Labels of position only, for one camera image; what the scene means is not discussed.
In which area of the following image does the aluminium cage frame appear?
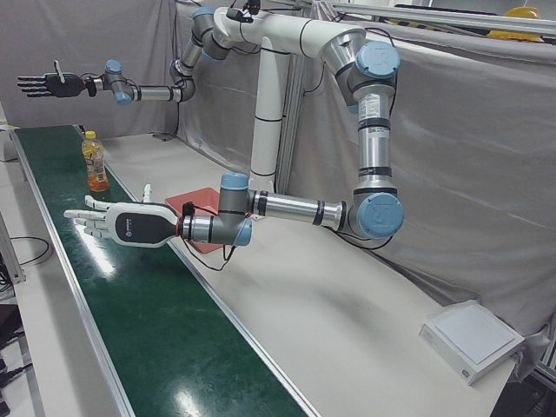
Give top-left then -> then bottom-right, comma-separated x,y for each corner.
311,0 -> 556,36

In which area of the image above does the pink plastic basket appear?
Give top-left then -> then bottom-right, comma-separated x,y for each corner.
164,186 -> 255,257

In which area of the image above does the yellow hard hat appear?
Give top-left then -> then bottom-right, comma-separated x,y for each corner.
502,5 -> 544,21
485,28 -> 545,43

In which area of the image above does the black loose cable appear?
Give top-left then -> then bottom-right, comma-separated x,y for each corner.
8,235 -> 51,267

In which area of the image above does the aluminium upright profile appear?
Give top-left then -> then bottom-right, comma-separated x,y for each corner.
275,50 -> 306,195

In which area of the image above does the green conveyor belt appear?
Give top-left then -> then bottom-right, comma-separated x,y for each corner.
8,124 -> 323,417

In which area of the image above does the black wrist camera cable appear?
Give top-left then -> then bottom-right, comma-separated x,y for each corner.
182,202 -> 241,273

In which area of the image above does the white conveyor control box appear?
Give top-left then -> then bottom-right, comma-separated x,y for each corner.
0,122 -> 19,163

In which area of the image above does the aluminium table leg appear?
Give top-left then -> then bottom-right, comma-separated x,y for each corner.
0,211 -> 26,287

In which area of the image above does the black stand mounted camera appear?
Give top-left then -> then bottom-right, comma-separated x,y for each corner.
224,0 -> 262,23

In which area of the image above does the white flat box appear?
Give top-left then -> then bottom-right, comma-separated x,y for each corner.
418,298 -> 526,387

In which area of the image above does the orange juice bottle yellow cap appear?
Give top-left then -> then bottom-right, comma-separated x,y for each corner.
80,130 -> 110,194

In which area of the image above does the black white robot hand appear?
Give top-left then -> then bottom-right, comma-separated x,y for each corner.
16,60 -> 88,101
63,183 -> 184,249

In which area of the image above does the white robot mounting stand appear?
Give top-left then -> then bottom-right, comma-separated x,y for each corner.
211,5 -> 367,195

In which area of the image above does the grey backdrop curtain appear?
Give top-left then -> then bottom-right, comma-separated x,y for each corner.
0,0 -> 556,344

